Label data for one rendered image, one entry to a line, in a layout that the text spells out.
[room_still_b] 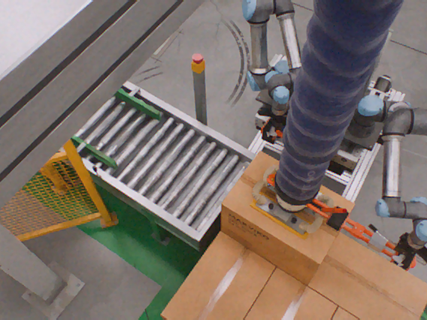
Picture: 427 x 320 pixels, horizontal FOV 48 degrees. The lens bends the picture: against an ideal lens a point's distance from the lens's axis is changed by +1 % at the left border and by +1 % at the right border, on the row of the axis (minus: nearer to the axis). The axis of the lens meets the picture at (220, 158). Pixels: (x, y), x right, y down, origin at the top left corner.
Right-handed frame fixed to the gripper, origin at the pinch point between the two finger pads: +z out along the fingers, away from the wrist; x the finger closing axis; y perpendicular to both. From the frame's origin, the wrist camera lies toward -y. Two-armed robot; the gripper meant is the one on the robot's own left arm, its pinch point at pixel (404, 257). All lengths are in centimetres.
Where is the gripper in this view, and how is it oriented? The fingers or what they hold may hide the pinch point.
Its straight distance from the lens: 247.2
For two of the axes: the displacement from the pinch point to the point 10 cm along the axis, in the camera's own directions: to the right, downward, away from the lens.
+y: -8.2, -5.0, 2.8
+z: 0.0, 4.9, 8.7
